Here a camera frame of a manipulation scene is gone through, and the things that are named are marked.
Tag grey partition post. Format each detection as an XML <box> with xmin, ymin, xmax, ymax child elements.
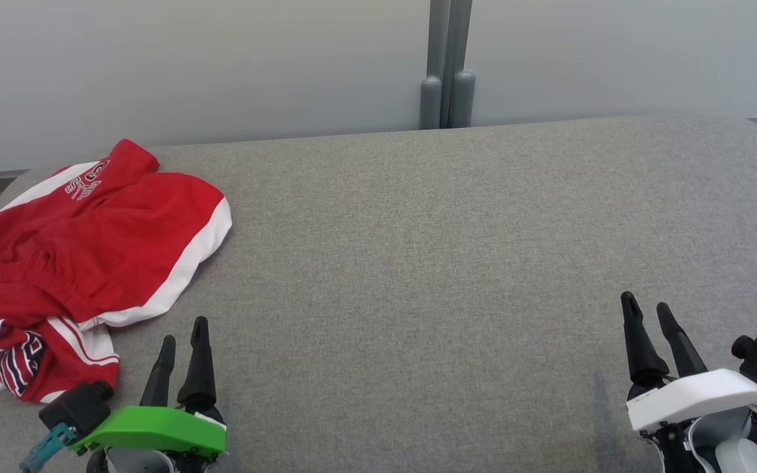
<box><xmin>447</xmin><ymin>0</ymin><xmax>476</xmax><ymax>129</ymax></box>
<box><xmin>420</xmin><ymin>0</ymin><xmax>451</xmax><ymax>130</ymax></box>

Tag red jersey with white sleeves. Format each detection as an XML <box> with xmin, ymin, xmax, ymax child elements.
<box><xmin>0</xmin><ymin>282</ymin><xmax>120</xmax><ymax>423</ymax></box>

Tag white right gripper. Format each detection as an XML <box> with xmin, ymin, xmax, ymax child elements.
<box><xmin>620</xmin><ymin>291</ymin><xmax>757</xmax><ymax>473</ymax></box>

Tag red shorts with white stripe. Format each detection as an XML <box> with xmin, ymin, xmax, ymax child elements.
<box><xmin>0</xmin><ymin>138</ymin><xmax>233</xmax><ymax>330</ymax></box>

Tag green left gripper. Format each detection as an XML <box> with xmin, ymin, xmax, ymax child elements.
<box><xmin>66</xmin><ymin>316</ymin><xmax>229</xmax><ymax>473</ymax></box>

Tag black cable with teal connector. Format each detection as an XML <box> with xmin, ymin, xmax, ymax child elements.
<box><xmin>20</xmin><ymin>422</ymin><xmax>78</xmax><ymax>473</ymax></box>

